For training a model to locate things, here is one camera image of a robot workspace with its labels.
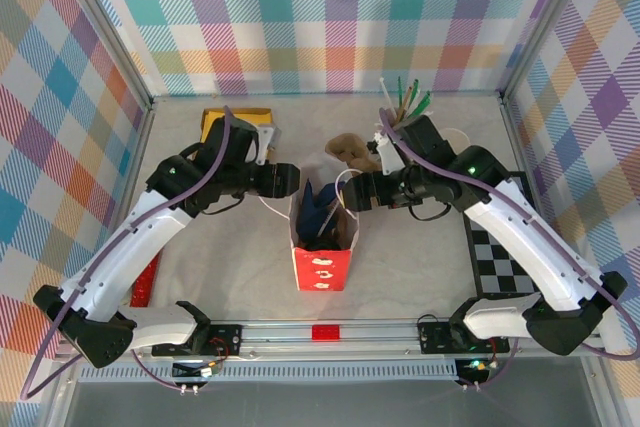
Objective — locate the dark blue napkin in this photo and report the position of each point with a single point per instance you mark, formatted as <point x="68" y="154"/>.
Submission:
<point x="312" y="217"/>

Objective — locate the aluminium frame post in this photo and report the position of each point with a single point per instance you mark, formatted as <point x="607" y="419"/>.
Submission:
<point x="544" y="22"/>
<point x="105" y="22"/>

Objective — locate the long aluminium base rail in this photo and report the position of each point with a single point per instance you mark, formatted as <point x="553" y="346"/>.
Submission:
<point x="380" y="334"/>

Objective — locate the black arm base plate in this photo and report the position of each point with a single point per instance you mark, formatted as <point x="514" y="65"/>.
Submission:
<point x="435" y="339"/>
<point x="227" y="342"/>

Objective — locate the black white chessboard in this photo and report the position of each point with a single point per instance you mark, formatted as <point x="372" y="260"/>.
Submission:
<point x="500" y="262"/>

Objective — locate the red block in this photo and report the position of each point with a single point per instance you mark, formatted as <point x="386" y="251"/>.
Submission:
<point x="325" y="333"/>

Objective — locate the stack of pulp cup carriers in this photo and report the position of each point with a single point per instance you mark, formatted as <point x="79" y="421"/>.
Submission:
<point x="347" y="147"/>

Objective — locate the shallow cardboard tray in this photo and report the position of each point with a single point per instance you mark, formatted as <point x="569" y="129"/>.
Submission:
<point x="212" y="119"/>

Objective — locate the red glitter tube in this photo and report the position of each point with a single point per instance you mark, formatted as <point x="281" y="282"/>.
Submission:
<point x="145" y="284"/>

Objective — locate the thin aluminium wall rail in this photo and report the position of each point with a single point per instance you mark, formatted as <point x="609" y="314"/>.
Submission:
<point x="300" y="95"/>

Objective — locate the green plastic straw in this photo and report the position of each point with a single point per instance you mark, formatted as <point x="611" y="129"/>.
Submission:
<point x="422" y="102"/>
<point x="399" y="92"/>

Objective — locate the white red paper bag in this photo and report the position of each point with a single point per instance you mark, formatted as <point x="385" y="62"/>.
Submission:
<point x="320" y="272"/>

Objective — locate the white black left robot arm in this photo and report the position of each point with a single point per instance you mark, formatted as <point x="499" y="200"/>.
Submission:
<point x="130" y="247"/>

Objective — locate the wooden stirrer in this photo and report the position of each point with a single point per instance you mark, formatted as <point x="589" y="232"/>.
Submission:
<point x="410" y="97"/>

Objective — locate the small controller board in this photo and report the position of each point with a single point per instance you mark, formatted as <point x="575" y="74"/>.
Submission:
<point x="475" y="367"/>
<point x="192" y="369"/>

